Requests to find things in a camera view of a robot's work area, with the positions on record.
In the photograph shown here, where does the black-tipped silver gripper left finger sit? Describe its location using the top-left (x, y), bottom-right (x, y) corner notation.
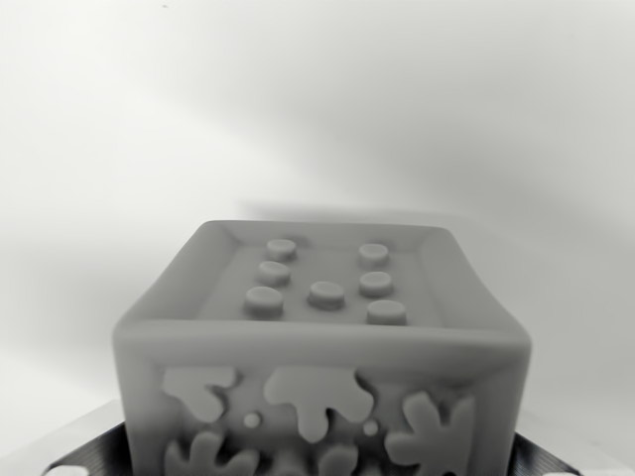
top-left (0, 399), bottom-right (136, 476)

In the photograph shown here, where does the black-tipped silver gripper right finger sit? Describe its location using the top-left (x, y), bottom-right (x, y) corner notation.
top-left (513, 405), bottom-right (635, 476)

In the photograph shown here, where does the grey embossed cube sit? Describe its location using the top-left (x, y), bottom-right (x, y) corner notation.
top-left (111, 219), bottom-right (534, 476)

